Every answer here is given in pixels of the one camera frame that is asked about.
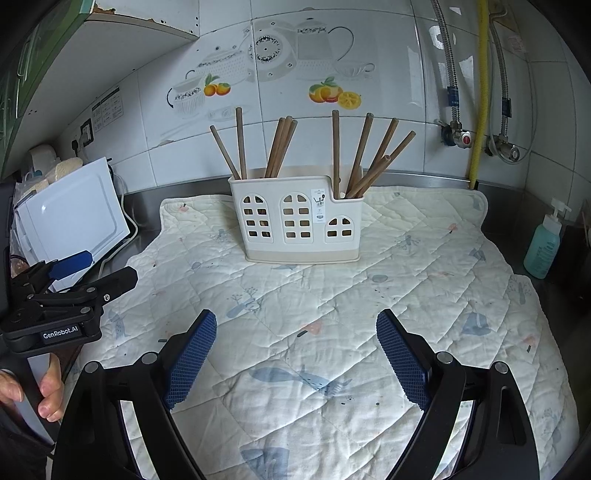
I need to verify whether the cream plastic chopstick holder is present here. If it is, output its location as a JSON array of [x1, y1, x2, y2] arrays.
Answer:
[[228, 175, 365, 265]]

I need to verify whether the black and white wall label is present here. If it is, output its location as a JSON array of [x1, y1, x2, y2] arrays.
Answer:
[[91, 88, 124, 132]]

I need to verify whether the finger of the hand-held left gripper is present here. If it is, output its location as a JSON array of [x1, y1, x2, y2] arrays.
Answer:
[[9, 250, 93, 296], [74, 266, 138, 315]]

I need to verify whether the braided metal hose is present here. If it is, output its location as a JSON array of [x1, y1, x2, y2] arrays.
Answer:
[[430, 0, 462, 125], [487, 14, 536, 162]]

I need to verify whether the white plastic container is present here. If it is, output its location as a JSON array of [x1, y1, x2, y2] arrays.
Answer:
[[28, 144, 58, 171]]

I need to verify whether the person's left hand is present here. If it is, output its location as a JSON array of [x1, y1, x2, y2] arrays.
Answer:
[[0, 354, 64, 422]]

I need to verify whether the teal soap pump bottle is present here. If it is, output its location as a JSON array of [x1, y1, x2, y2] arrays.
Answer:
[[523, 198, 572, 280]]

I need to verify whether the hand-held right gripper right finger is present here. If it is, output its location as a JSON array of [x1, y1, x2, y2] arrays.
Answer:
[[376, 308, 541, 480]]

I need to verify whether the yellow sponge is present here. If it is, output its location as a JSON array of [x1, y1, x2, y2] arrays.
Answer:
[[44, 156, 84, 183]]

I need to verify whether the metal valve with red knob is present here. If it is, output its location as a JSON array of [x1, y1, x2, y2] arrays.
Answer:
[[436, 119, 474, 148]]

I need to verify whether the group of wooden chopsticks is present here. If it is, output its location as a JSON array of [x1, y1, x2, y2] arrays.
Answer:
[[209, 107, 417, 200]]

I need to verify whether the white countertop appliance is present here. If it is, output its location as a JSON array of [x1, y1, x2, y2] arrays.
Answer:
[[14, 157, 131, 292]]

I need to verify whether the wall cabinet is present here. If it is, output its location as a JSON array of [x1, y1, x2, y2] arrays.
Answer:
[[0, 0, 200, 181]]

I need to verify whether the white printed quilted mat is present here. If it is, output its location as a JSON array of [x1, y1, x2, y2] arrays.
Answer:
[[60, 186, 571, 480]]

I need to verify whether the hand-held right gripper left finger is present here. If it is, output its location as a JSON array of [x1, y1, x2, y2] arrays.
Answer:
[[50, 309, 218, 480]]

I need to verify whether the plain metal valve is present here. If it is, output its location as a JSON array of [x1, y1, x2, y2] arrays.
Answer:
[[485, 135, 522, 162]]

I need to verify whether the yellow gas pipe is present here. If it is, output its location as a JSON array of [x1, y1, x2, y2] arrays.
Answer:
[[468, 0, 490, 190]]

